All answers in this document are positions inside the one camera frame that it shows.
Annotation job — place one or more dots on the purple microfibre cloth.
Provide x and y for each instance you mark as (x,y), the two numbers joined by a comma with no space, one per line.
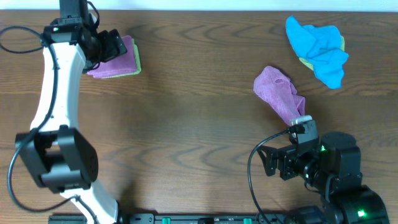
(122,63)

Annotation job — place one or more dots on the folded green cloth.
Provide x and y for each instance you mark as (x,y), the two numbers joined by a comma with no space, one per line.
(137,57)

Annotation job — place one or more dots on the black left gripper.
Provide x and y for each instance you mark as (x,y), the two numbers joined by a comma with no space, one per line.
(115,45)

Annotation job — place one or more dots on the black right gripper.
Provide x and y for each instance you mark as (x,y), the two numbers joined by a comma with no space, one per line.
(287,156)

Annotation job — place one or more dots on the yellow-green cloth under blue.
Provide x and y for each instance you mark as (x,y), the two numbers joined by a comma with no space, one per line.
(310,66)

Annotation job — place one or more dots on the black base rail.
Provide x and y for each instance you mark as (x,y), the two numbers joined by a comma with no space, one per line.
(148,218)

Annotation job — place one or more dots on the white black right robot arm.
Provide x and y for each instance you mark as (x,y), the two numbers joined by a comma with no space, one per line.
(330,166)

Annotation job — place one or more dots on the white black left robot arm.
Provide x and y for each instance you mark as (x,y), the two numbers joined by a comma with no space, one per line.
(54,151)

